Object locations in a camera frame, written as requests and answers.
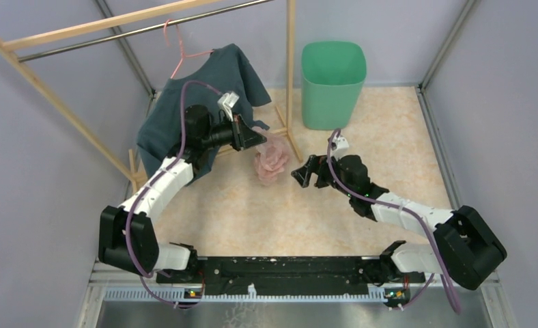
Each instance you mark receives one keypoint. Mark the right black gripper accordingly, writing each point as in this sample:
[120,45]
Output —
[304,173]

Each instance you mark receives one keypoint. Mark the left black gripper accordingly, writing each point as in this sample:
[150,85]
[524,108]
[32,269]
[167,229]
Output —
[249,138]

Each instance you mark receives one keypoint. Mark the pink plastic trash bag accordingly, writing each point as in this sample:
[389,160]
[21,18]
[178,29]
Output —
[271,157]

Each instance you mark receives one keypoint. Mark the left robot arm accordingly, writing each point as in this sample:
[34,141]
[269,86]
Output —
[127,239]

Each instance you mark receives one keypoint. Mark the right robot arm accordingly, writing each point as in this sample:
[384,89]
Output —
[460,242]

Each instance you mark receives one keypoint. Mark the green plastic trash bin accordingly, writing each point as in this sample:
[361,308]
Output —
[333,74]

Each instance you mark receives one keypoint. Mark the dark teal t-shirt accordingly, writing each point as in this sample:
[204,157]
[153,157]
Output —
[226,70]

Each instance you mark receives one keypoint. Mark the pink clothes hanger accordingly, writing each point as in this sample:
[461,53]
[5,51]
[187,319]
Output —
[181,48]

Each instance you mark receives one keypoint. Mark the metal hanging rod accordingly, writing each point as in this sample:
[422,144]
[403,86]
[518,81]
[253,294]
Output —
[122,35]

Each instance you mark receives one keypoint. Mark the wooden clothes rack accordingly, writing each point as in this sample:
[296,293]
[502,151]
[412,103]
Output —
[40,151]

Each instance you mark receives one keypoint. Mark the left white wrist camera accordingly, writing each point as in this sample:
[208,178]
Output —
[226,103]

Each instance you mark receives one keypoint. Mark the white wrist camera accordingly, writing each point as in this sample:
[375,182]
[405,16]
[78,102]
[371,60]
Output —
[338,147]
[226,103]

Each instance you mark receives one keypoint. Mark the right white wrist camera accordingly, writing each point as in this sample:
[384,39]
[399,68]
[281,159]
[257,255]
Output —
[338,147]

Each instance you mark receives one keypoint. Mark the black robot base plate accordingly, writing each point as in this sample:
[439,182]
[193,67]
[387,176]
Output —
[289,276]

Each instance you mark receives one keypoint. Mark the aluminium frame post left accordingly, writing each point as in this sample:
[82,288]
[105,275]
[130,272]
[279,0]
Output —
[127,51]

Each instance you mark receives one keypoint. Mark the aluminium frame post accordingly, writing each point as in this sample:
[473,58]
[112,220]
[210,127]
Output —
[468,8]
[127,51]

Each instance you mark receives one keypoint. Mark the aluminium frame post right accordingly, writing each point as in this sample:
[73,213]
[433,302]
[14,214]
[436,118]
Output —
[468,8]

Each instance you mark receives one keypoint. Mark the white toothed cable rail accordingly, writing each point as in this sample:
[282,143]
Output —
[191,295]

